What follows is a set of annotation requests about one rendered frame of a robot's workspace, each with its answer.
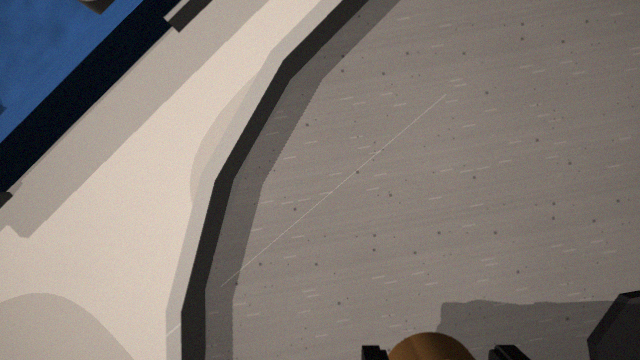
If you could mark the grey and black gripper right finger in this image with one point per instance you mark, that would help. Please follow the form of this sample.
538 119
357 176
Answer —
506 352

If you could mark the blue crate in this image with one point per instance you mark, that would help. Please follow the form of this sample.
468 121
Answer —
55 64

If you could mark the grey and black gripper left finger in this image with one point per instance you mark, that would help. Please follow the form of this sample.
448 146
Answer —
373 352

